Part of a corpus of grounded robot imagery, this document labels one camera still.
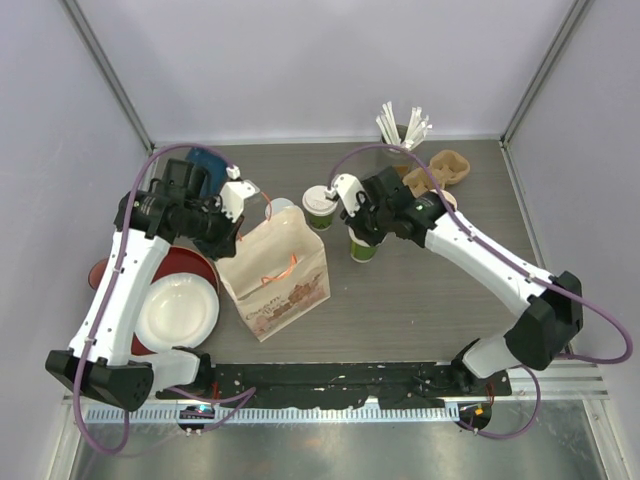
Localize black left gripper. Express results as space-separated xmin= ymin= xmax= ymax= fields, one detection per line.
xmin=178 ymin=197 xmax=244 ymax=261

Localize green paper cup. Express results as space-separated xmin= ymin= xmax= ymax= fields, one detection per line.
xmin=305 ymin=211 xmax=333 ymax=231
xmin=350 ymin=240 xmax=377 ymax=263

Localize brown pulp cup carrier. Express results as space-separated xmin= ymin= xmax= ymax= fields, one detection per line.
xmin=403 ymin=150 xmax=470 ymax=197

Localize white plastic lid stack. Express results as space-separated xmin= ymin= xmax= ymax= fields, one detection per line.
xmin=271 ymin=197 xmax=294 ymax=213

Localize bear print paper bag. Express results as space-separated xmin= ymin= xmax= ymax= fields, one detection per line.
xmin=215 ymin=206 xmax=331 ymax=342

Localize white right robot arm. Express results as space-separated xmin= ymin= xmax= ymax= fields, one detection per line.
xmin=326 ymin=167 xmax=583 ymax=395

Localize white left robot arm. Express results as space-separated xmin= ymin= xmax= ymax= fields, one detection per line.
xmin=45 ymin=159 xmax=258 ymax=412

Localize grey straw holder cup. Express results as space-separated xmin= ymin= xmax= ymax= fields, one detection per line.
xmin=378 ymin=148 xmax=414 ymax=177

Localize stacked green paper cups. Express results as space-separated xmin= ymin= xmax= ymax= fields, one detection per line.
xmin=443 ymin=191 xmax=458 ymax=210

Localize blue ceramic dish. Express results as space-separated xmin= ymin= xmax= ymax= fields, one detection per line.
xmin=185 ymin=148 xmax=228 ymax=197

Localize white paper plate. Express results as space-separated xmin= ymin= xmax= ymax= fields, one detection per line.
xmin=135 ymin=273 xmax=220 ymax=352

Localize pink floral mug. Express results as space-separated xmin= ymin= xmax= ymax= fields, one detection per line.
xmin=88 ymin=259 xmax=108 ymax=290

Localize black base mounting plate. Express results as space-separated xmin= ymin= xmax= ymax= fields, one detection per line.
xmin=187 ymin=362 xmax=512 ymax=410

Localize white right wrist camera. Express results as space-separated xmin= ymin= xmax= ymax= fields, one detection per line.
xmin=324 ymin=174 xmax=369 ymax=217

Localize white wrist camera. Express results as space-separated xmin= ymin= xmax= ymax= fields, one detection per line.
xmin=219 ymin=165 xmax=261 ymax=223
xmin=324 ymin=174 xmax=369 ymax=217

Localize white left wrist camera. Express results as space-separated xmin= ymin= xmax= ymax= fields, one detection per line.
xmin=219 ymin=165 xmax=261 ymax=223

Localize white slotted cable duct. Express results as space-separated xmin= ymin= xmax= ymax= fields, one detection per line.
xmin=85 ymin=402 xmax=460 ymax=425

